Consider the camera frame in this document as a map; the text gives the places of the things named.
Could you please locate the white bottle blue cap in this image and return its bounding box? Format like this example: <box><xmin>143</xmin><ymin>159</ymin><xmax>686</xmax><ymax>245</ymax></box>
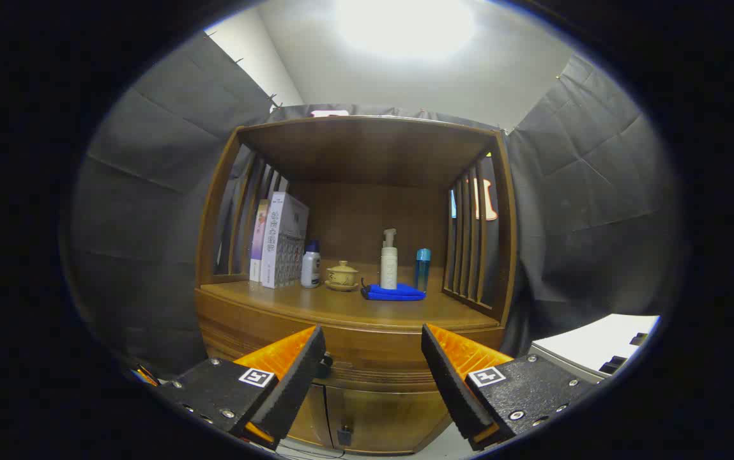
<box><xmin>300</xmin><ymin>240</ymin><xmax>322</xmax><ymax>289</ymax></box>

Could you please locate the wooden countertop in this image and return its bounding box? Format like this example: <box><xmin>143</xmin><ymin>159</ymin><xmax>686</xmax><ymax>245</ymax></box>
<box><xmin>201</xmin><ymin>259</ymin><xmax>501</xmax><ymax>333</ymax></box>

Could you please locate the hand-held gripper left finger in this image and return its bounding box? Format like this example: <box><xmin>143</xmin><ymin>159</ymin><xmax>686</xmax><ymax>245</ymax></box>
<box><xmin>156</xmin><ymin>325</ymin><xmax>327</xmax><ymax>451</ymax></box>

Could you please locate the white patterned book box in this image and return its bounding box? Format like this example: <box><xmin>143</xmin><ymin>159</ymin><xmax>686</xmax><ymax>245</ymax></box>
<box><xmin>261</xmin><ymin>192</ymin><xmax>310</xmax><ymax>289</ymax></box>

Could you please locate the white pump bottle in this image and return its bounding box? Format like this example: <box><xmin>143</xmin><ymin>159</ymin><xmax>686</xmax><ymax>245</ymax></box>
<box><xmin>379</xmin><ymin>228</ymin><xmax>399</xmax><ymax>291</ymax></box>

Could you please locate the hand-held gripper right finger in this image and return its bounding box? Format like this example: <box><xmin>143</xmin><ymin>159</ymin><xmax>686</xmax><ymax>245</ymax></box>
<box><xmin>421</xmin><ymin>323</ymin><xmax>597</xmax><ymax>452</ymax></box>

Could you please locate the blue folded cloth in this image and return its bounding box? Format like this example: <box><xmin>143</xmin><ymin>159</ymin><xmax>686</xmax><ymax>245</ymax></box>
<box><xmin>360</xmin><ymin>279</ymin><xmax>427</xmax><ymax>302</ymax></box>

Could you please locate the black backdrop cloth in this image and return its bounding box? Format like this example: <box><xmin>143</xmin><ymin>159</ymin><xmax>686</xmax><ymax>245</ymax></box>
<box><xmin>63</xmin><ymin>32</ymin><xmax>684</xmax><ymax>378</ymax></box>

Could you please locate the wooden cabinet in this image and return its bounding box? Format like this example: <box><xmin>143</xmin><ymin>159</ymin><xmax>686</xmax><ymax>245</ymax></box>
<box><xmin>194</xmin><ymin>115</ymin><xmax>519</xmax><ymax>456</ymax></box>

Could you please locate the blue clear bottle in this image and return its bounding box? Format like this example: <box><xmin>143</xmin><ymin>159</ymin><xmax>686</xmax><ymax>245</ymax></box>
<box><xmin>414</xmin><ymin>248</ymin><xmax>432</xmax><ymax>293</ymax></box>

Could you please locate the wooden cabinet door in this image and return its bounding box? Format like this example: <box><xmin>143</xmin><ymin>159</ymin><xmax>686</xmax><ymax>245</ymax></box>
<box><xmin>325</xmin><ymin>383</ymin><xmax>454</xmax><ymax>456</ymax></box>
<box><xmin>287</xmin><ymin>383</ymin><xmax>332</xmax><ymax>448</ymax></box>

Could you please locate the purple book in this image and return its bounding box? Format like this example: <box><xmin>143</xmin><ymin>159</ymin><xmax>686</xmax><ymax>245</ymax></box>
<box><xmin>249</xmin><ymin>199</ymin><xmax>271</xmax><ymax>283</ymax></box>

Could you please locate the wooden drawer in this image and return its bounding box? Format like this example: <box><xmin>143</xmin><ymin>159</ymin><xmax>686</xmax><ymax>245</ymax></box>
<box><xmin>197</xmin><ymin>313</ymin><xmax>508</xmax><ymax>387</ymax></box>

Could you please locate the thin floor cable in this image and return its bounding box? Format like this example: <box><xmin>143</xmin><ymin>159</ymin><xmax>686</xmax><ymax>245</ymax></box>
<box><xmin>277</xmin><ymin>444</ymin><xmax>348</xmax><ymax>458</ymax></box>

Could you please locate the yellow lidded teacup with saucer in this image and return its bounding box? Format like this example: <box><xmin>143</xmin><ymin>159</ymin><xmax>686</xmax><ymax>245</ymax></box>
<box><xmin>325</xmin><ymin>260</ymin><xmax>360</xmax><ymax>293</ymax></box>

